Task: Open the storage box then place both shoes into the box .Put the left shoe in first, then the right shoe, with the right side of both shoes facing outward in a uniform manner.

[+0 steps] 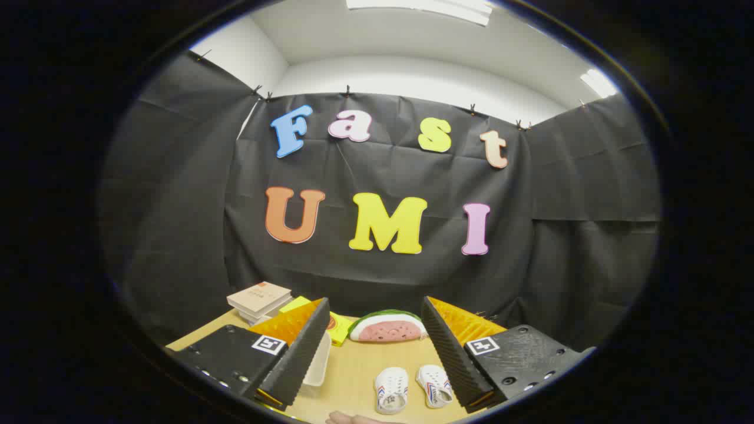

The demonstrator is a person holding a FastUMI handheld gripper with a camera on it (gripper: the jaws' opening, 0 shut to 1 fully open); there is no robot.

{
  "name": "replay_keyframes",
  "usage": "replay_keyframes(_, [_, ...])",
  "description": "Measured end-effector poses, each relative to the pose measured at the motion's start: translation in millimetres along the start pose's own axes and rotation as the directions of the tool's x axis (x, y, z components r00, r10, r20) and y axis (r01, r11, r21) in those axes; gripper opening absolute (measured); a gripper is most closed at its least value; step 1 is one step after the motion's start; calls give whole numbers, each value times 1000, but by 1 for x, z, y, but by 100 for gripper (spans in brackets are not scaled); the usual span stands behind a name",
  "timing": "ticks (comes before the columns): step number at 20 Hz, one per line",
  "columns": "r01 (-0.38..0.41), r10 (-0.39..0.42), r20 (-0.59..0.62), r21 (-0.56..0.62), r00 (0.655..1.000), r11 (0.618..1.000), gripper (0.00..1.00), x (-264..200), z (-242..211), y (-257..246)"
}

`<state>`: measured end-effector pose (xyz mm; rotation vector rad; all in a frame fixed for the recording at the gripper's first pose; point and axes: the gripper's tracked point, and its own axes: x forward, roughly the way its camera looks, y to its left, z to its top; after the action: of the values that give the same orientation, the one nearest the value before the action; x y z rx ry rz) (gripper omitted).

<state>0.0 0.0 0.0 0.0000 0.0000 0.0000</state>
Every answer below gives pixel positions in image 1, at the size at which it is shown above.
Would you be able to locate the beige paperback book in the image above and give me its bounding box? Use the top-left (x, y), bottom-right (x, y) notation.
top-left (227, 281), bottom-right (293, 314)

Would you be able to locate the yellow book with red circle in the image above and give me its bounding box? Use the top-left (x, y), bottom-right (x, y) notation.
top-left (279, 296), bottom-right (354, 347)

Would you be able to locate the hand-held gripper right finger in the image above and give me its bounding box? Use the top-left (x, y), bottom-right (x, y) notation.
top-left (420, 296), bottom-right (597, 414)

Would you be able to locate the row of black cloth clips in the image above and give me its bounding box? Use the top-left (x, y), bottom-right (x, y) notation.
top-left (197, 50), bottom-right (590, 131)

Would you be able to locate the white fabric storage box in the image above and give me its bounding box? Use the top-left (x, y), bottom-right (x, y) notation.
top-left (300, 332), bottom-right (332, 396)

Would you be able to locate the long ceiling light panel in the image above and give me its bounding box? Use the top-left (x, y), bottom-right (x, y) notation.
top-left (346, 0), bottom-right (494, 27)

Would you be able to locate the watermelon slice plush toy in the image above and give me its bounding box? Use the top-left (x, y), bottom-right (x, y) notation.
top-left (348, 310), bottom-right (428, 343)

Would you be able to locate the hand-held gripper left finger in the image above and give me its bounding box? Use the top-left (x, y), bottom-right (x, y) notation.
top-left (164, 296), bottom-right (332, 412)

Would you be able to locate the white striped canvas shoe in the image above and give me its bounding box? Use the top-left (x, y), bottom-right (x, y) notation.
top-left (415, 364), bottom-right (454, 409)
top-left (375, 366), bottom-right (409, 415)

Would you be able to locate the black backdrop cloth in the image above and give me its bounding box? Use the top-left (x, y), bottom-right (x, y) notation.
top-left (100, 50), bottom-right (663, 354)

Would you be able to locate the small ceiling light panel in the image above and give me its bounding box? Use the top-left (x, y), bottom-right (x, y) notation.
top-left (580, 68), bottom-right (618, 99)

